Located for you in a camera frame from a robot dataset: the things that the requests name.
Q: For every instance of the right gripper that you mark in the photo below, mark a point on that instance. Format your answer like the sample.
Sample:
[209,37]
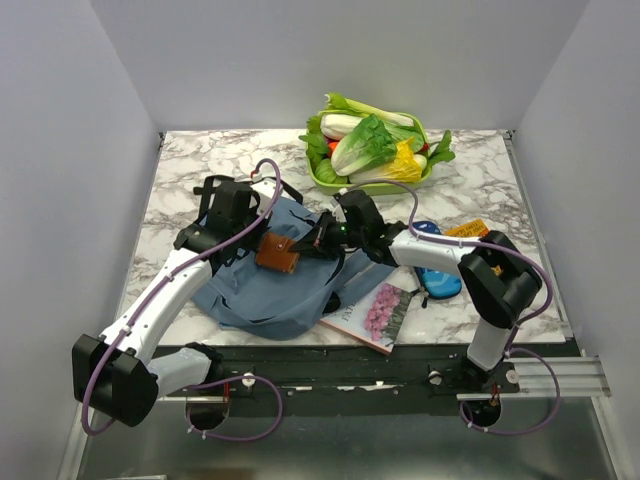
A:
[312,245]

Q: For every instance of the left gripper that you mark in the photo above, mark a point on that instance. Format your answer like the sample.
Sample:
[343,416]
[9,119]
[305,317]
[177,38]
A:
[263,224]

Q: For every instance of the brown leather wallet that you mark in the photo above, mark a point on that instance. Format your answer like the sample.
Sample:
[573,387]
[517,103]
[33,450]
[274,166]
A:
[274,253]

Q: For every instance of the blue student backpack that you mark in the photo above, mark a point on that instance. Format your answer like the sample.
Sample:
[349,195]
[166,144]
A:
[279,306]

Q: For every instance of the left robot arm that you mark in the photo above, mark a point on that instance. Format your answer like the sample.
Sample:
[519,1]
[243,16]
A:
[117,373]

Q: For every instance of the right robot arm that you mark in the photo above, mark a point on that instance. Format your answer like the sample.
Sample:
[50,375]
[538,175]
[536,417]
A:
[501,281]

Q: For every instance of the green vegetable tray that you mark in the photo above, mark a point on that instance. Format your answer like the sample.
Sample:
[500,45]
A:
[317,149]

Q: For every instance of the green bok choy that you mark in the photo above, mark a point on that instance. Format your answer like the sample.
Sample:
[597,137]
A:
[324,172]

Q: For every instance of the teal blue book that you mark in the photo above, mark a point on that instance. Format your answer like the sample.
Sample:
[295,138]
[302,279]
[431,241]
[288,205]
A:
[229,326]

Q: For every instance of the designer fate flower book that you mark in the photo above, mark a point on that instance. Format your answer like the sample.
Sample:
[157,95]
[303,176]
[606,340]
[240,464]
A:
[376,319]

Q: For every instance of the orange carrot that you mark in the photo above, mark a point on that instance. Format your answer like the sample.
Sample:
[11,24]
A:
[332,147]

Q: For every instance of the green napa cabbage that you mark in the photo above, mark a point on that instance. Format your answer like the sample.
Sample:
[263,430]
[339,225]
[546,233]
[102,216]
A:
[369,145]

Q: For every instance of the yellow napa cabbage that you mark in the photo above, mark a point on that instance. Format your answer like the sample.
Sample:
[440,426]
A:
[406,167]

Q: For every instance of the blue dinosaur pencil case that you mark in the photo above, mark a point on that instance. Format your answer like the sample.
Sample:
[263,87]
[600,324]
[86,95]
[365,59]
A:
[435,284]

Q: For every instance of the celery stalk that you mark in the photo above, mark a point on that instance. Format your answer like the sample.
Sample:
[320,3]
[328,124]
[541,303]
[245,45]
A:
[336,102]

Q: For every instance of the spinach bunch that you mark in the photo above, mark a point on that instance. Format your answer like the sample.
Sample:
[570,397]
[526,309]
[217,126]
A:
[442,151]

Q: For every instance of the orange blue children's book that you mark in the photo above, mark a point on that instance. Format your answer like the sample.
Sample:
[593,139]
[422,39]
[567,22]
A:
[474,228]

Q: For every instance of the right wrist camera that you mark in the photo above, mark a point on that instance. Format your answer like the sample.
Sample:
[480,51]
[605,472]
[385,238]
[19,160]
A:
[336,205]

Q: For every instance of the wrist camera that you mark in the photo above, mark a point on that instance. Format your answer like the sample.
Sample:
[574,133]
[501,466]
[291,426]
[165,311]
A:
[336,205]
[266,188]

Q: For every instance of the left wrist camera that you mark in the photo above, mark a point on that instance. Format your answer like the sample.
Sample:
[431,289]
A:
[266,188]

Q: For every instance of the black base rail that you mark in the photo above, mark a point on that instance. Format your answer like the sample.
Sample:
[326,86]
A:
[357,381]

